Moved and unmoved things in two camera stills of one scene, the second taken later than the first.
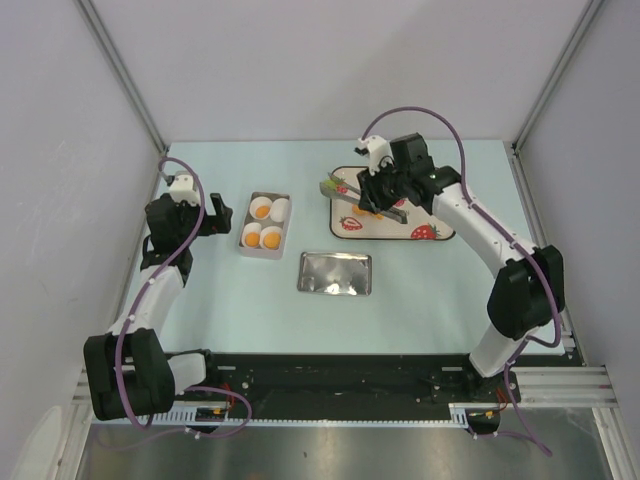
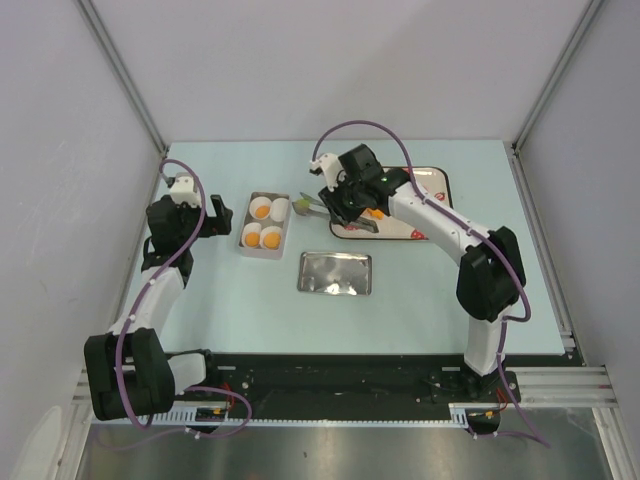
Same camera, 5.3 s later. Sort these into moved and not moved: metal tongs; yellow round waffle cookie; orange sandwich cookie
Moved: metal tongs
Not moved: yellow round waffle cookie; orange sandwich cookie
